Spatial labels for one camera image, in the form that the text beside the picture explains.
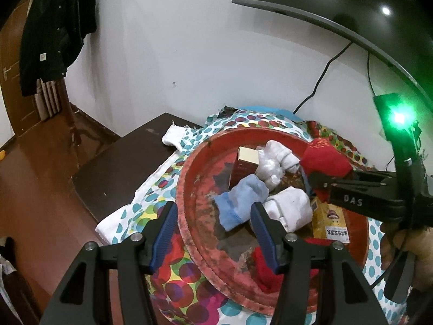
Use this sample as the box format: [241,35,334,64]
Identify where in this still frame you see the white sock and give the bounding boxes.
[264,140,299,174]
[264,186,313,233]

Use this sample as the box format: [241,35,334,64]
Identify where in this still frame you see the red sock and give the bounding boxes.
[251,238,333,294]
[299,136,355,204]

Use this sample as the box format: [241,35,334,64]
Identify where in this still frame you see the light blue sock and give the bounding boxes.
[214,174,269,232]

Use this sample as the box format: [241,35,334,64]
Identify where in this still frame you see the yellow medicine box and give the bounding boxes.
[311,197,350,244]

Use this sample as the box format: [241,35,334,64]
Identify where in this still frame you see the clear plastic sock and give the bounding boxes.
[255,147,285,191]

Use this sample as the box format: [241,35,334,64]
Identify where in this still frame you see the white sock front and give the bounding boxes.
[264,140,299,174]

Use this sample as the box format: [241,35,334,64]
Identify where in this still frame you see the maroon cigarette box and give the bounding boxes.
[229,147,259,189]

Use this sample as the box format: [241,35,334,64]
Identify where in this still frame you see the person's right hand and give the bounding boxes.
[380,223,433,291]

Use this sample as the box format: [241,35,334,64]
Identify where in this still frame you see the dark side table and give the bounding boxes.
[72,113,199,222]

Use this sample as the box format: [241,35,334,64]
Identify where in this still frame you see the polka dot tablecloth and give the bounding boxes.
[94,105,407,325]

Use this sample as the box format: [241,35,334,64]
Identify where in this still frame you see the black curved monitor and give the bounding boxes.
[232,0,432,107]

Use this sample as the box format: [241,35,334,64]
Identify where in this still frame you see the wooden door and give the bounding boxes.
[1,0,40,137]

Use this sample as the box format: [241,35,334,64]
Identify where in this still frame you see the black hanging jacket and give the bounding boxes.
[19,0,97,97]

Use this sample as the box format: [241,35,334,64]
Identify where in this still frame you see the black monitor cable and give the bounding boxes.
[292,40,355,115]

